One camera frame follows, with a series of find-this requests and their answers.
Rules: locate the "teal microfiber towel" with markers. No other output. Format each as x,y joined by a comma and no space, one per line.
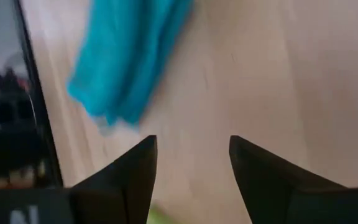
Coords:
123,62

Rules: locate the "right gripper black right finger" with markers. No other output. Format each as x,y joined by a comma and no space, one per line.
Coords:
266,193

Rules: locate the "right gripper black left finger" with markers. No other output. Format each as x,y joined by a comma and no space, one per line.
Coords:
126,189

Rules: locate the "black metal rig frame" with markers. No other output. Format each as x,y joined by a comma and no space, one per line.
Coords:
36,93

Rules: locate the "lime green microfiber towel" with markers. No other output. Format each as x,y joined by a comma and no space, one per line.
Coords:
157,216

